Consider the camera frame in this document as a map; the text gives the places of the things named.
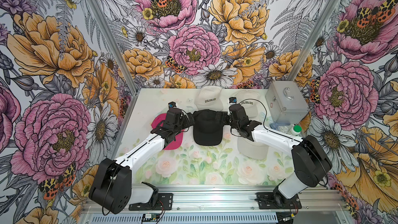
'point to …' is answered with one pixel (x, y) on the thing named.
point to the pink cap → (179, 137)
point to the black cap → (206, 131)
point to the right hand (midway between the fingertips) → (220, 117)
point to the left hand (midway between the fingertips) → (186, 121)
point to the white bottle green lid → (296, 130)
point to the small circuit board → (150, 217)
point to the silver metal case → (286, 102)
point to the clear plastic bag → (283, 127)
